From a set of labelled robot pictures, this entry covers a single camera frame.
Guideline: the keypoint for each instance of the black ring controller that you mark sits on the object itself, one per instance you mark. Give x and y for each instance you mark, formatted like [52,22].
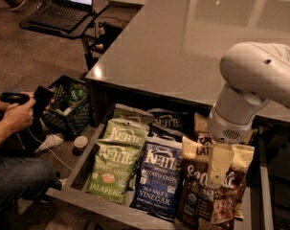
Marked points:
[14,98]

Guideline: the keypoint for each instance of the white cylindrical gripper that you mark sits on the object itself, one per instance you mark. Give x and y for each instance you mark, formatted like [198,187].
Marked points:
[226,129]

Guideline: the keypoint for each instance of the front blue Kettle chip bag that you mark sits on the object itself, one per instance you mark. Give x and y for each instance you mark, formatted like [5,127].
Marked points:
[158,182]

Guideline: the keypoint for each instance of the black laptop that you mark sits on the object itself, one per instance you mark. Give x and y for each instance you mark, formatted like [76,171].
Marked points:
[62,14]

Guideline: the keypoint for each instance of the black handheld controller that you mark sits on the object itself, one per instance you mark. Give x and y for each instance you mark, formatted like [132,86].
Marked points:
[42,96]

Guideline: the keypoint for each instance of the rear brown Late July bag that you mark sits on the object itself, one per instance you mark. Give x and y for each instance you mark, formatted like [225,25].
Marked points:
[202,135]

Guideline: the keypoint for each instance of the paper coffee cup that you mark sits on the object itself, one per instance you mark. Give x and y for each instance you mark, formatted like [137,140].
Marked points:
[80,144]

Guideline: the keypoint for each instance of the green bag in crate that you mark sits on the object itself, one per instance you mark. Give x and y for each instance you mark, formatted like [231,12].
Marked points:
[77,92]

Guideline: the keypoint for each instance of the person's left hand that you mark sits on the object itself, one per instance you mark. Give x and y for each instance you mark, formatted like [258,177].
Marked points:
[19,116]

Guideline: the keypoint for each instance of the brown late july bag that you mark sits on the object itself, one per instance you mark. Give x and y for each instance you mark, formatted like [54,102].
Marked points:
[202,135]
[201,207]

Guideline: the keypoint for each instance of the middle green Kettle chip bag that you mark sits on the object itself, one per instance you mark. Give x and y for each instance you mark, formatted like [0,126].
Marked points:
[123,130]

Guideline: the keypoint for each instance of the rear dark Kettle chip bag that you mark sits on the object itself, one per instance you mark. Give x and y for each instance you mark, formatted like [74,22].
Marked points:
[171,125]

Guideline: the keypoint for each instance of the white sneaker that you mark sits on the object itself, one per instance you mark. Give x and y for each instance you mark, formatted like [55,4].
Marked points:
[51,141]

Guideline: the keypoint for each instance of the front brown Late July bag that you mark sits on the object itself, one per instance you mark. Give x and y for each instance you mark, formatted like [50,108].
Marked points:
[201,207]

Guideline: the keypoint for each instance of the front green Kettle jalapeno bag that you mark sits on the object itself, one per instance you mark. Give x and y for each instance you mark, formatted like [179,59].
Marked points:
[113,168]

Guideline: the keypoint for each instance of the black laptop stand table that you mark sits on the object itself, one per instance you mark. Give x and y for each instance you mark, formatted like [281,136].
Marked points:
[99,6]

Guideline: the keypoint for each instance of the rear green chip bag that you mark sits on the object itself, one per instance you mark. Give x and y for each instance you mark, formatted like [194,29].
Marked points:
[132,114]

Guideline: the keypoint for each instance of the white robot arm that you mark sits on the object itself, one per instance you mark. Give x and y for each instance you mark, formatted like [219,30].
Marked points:
[254,74]

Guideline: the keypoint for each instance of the person's jeans leg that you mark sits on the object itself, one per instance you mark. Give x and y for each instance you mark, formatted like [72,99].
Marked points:
[25,177]

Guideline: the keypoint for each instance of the black plastic crate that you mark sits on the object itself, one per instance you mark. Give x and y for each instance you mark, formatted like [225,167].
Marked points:
[62,117]

